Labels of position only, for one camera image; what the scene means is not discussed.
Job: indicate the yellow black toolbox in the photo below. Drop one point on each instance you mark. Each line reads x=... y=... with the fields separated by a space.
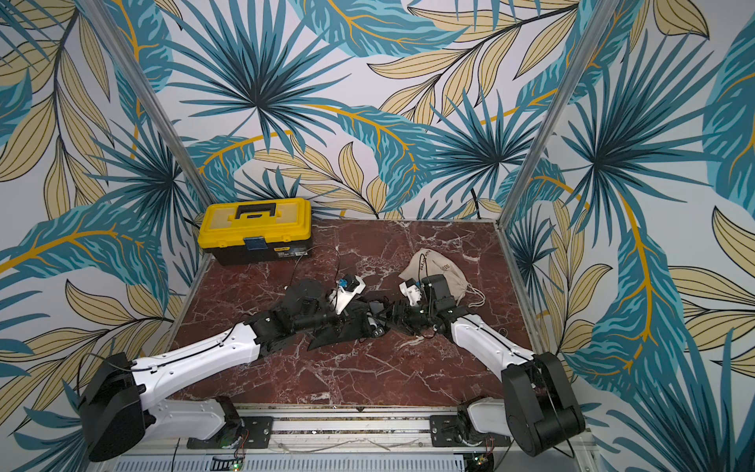
x=253 y=232

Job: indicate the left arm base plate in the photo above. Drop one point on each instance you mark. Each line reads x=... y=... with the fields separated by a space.
x=247 y=432

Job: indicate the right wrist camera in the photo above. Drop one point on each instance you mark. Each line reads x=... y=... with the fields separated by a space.
x=413 y=292

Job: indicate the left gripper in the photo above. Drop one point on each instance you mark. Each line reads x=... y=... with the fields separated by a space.
x=344 y=323

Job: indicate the white hair dryer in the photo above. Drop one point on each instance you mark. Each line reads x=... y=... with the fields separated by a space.
x=374 y=328

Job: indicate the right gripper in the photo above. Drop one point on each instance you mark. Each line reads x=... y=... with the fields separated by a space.
x=404 y=313

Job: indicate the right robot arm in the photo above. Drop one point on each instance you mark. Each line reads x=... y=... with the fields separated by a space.
x=538 y=409

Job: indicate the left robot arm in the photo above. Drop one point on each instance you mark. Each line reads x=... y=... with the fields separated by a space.
x=129 y=400

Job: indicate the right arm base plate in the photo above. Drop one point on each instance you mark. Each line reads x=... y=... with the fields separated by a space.
x=456 y=430

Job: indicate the black drawstring dryer bag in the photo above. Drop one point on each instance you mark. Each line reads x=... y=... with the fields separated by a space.
x=358 y=310

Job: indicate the beige drawstring dryer bag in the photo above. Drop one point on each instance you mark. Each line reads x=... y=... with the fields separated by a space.
x=427 y=262

